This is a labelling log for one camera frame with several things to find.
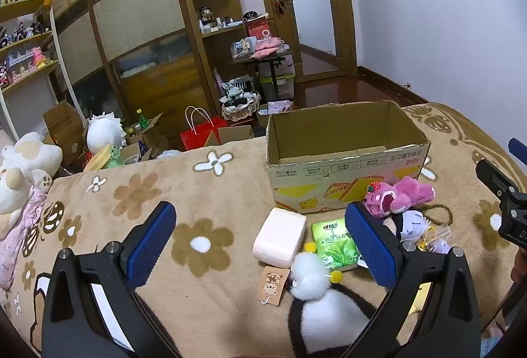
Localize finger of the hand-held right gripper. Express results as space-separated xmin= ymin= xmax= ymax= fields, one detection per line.
xmin=475 ymin=159 xmax=520 ymax=200
xmin=508 ymin=137 xmax=527 ymax=167

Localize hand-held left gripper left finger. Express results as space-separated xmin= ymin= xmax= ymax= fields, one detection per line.
xmin=41 ymin=200 xmax=182 ymax=358

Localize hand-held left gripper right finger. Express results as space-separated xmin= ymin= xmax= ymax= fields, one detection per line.
xmin=344 ymin=201 xmax=482 ymax=358

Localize green tissue pack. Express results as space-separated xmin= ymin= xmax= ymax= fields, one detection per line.
xmin=311 ymin=220 xmax=363 ymax=272

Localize white purple plush toy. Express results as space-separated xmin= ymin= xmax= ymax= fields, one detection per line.
xmin=383 ymin=210 xmax=431 ymax=239

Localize pink bear plush toy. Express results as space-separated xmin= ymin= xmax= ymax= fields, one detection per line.
xmin=363 ymin=176 xmax=436 ymax=216

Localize white fluffy plush toy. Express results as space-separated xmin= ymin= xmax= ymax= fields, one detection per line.
xmin=288 ymin=242 xmax=343 ymax=301

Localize person's right hand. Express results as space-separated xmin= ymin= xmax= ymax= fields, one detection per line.
xmin=511 ymin=247 xmax=527 ymax=284

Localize small clear plastic bag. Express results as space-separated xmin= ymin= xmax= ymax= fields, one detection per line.
xmin=420 ymin=226 xmax=451 ymax=255

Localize green frog toy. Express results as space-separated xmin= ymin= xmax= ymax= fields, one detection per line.
xmin=101 ymin=144 xmax=124 ymax=169

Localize yellow ribbed toy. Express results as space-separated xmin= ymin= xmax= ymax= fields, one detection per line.
xmin=83 ymin=144 xmax=111 ymax=172

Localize brown paper tag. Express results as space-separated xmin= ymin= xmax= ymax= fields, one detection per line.
xmin=256 ymin=266 xmax=291 ymax=306

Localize open cardboard box with bottles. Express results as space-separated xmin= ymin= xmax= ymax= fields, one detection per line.
xmin=121 ymin=113 xmax=169 ymax=163

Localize red paper bag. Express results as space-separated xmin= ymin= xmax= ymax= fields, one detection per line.
xmin=180 ymin=106 xmax=228 ymax=151

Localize white-haired plush head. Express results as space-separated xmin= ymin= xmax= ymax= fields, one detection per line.
xmin=86 ymin=112 xmax=126 ymax=155

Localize small brown cardboard box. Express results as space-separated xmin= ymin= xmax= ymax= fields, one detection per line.
xmin=217 ymin=125 xmax=255 ymax=145

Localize pink cloth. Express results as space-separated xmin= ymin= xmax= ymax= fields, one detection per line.
xmin=0 ymin=181 xmax=48 ymax=293

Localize large cream plush toy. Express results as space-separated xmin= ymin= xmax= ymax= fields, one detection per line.
xmin=0 ymin=132 xmax=63 ymax=215

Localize lace-trimmed basket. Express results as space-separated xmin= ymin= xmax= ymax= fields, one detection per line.
xmin=221 ymin=94 xmax=261 ymax=123

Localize box with pink packets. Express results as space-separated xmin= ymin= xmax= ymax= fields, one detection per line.
xmin=257 ymin=100 xmax=294 ymax=127

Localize black and white striped plush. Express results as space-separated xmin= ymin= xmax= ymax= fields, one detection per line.
xmin=220 ymin=75 xmax=258 ymax=103

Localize clear plastic storage bin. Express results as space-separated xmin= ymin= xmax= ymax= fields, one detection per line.
xmin=257 ymin=53 xmax=296 ymax=101

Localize small black side table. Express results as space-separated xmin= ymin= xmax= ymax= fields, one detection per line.
xmin=228 ymin=53 xmax=289 ymax=103

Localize white curved tube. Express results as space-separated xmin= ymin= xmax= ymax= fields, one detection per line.
xmin=48 ymin=6 xmax=89 ymax=124

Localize wooden shelf with figurines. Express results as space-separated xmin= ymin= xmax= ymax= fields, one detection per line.
xmin=0 ymin=0 xmax=60 ymax=140

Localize clear plastic box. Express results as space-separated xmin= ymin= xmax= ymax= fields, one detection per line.
xmin=231 ymin=39 xmax=256 ymax=60

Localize pink clothing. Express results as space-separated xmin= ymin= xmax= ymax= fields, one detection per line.
xmin=252 ymin=37 xmax=287 ymax=59

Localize wooden wardrobe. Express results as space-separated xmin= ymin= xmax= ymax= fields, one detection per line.
xmin=33 ymin=0 xmax=248 ymax=136

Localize red box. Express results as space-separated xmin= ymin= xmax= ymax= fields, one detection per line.
xmin=246 ymin=18 xmax=273 ymax=41

